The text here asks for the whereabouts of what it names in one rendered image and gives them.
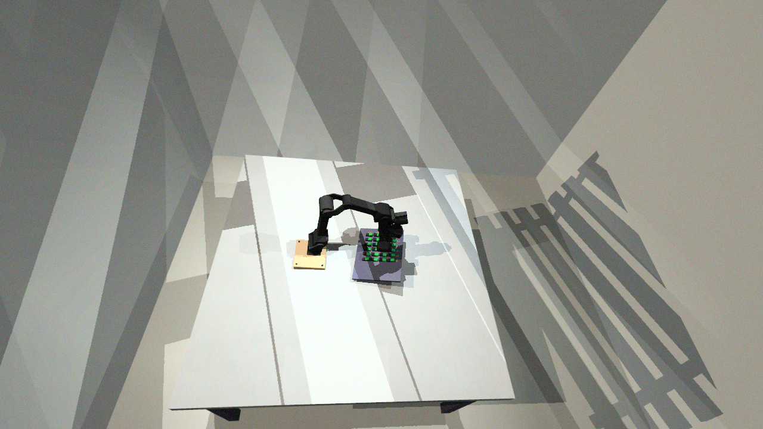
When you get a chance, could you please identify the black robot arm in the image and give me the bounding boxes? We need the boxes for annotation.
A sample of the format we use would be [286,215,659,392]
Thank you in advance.
[307,194,408,256]

